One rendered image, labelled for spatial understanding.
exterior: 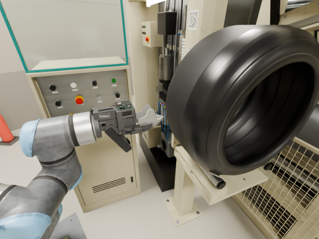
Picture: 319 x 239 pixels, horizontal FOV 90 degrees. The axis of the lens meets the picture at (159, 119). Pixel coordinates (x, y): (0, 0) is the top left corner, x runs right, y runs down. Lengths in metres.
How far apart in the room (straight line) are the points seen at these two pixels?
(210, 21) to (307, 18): 0.39
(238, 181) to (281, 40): 0.66
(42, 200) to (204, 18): 0.83
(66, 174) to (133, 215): 1.25
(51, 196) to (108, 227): 1.25
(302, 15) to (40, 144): 1.06
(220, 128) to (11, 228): 0.53
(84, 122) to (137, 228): 1.32
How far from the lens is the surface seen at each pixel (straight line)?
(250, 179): 1.00
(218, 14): 0.88
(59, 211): 0.88
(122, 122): 0.46
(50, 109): 1.21
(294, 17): 1.03
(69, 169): 0.53
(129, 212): 1.74
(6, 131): 3.13
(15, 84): 3.32
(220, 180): 0.77
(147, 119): 0.50
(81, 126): 0.46
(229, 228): 1.76
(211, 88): 0.49
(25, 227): 0.45
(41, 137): 0.48
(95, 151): 1.33
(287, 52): 0.59
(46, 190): 0.49
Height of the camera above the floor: 1.49
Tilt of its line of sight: 30 degrees down
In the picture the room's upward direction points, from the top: straight up
